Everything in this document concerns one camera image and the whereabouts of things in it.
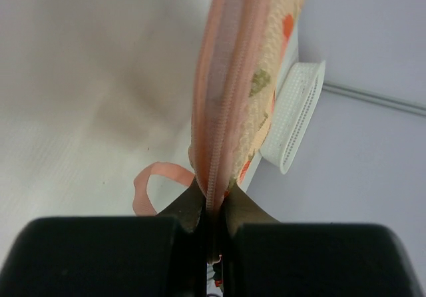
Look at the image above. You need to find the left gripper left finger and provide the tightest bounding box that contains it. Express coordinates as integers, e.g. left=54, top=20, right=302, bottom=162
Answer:
left=1, top=182, right=204, bottom=296

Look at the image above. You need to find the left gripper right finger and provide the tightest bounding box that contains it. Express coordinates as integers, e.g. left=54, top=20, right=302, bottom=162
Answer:
left=222, top=189, right=424, bottom=296

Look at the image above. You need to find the floral mesh laundry bag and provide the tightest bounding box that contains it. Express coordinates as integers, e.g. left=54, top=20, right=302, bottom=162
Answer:
left=132, top=0, right=304, bottom=216

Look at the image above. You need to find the white perforated plastic basket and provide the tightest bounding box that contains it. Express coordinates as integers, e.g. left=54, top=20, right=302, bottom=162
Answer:
left=260, top=61, right=326, bottom=174

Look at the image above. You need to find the right aluminium frame post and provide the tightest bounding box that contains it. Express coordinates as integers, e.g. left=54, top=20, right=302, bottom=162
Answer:
left=323, top=82, right=426, bottom=117

